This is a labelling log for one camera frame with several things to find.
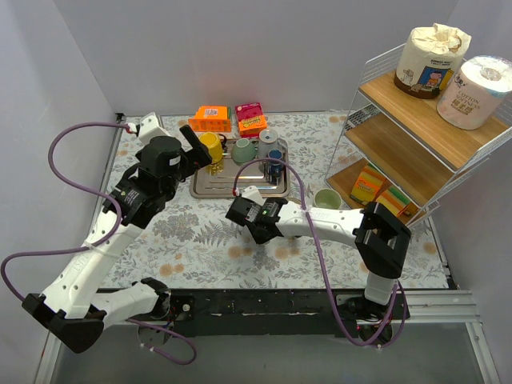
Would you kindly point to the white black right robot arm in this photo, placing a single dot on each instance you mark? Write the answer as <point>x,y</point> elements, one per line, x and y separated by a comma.
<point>381,238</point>

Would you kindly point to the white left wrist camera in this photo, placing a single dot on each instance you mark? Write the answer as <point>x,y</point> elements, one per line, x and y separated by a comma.
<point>149,127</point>

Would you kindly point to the sage green mug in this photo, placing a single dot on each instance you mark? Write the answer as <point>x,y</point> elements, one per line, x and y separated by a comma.
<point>243,151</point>

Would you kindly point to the pink orange box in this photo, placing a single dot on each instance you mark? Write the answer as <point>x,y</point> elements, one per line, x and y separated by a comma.
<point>251,119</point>

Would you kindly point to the sponge pack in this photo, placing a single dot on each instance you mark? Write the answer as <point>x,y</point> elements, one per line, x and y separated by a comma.
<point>367,185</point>
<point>394,200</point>

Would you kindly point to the small blue cup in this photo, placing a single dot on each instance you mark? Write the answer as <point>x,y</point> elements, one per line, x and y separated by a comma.
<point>274,167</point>

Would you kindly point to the grey mug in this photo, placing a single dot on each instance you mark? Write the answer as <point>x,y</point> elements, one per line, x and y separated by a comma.
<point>267,141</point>

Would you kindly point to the yellow mug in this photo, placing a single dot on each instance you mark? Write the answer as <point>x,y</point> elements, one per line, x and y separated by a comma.
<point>213,143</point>

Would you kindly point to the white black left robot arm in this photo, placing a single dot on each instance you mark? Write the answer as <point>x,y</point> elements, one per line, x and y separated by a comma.
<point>71,308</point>

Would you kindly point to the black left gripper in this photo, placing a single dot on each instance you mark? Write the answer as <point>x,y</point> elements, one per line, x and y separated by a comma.
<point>196,150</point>

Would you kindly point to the silver metal tray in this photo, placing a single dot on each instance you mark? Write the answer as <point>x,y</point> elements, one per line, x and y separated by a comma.
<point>216,181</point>

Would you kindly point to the sponge pack upper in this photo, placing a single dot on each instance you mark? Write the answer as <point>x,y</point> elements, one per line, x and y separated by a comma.
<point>367,185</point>

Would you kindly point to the white cotton toilet roll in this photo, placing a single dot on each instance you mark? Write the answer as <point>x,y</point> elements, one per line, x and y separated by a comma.
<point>478,88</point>

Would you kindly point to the cartoon wrapped toilet roll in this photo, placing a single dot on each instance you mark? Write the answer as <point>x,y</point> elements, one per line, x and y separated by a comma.
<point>429,58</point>

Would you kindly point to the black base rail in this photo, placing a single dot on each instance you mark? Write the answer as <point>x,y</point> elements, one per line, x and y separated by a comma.
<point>251,312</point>

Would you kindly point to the sponge pack lower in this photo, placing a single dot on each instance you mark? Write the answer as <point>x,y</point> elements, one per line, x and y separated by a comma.
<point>394,200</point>

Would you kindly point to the light green mug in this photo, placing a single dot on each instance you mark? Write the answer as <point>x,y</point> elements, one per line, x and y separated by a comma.
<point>327,199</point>

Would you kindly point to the white wire wooden shelf rack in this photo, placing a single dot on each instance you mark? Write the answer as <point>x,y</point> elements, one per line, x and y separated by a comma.
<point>418,152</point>

